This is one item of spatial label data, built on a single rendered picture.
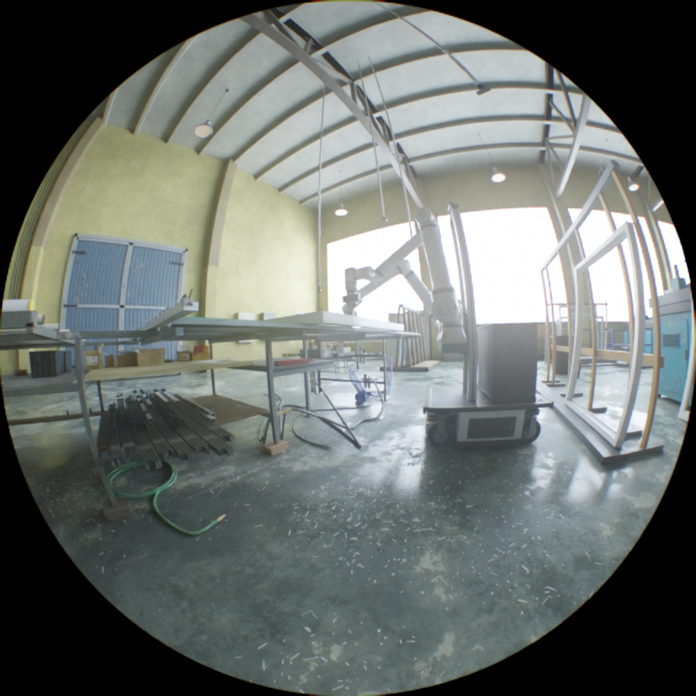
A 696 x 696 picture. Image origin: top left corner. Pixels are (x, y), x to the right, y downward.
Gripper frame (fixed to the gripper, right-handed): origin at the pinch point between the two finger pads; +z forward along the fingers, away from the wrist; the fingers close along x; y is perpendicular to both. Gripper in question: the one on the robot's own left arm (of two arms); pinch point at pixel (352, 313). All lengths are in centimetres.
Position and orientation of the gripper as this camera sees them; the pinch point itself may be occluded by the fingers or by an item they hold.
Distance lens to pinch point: 164.0
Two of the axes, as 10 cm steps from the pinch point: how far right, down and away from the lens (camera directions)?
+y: -5.3, 0.3, -8.5
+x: 8.5, -0.2, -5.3
